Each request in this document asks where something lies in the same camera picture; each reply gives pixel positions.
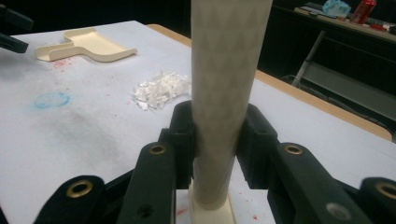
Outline cream plastic dustpan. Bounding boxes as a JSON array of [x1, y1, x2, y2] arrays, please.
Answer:
[[34, 27, 138, 63]]

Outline light blue plastic bag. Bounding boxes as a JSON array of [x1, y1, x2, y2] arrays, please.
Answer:
[[321, 0, 352, 19]]

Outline cream brush with red tip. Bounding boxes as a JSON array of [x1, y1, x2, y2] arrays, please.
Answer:
[[188, 0, 274, 224]]

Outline pile of clear plastic scraps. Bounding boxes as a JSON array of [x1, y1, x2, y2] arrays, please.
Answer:
[[132, 70, 191, 112]]

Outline red drink can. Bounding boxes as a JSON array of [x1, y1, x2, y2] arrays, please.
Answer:
[[349, 0, 377, 25]]

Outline white table frame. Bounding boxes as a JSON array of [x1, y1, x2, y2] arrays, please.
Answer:
[[290, 4, 396, 123]]

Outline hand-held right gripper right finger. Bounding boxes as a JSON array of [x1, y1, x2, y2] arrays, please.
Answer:
[[235, 104, 280, 190]]

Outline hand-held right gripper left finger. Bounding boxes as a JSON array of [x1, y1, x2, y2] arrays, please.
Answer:
[[158, 100, 196, 190]]

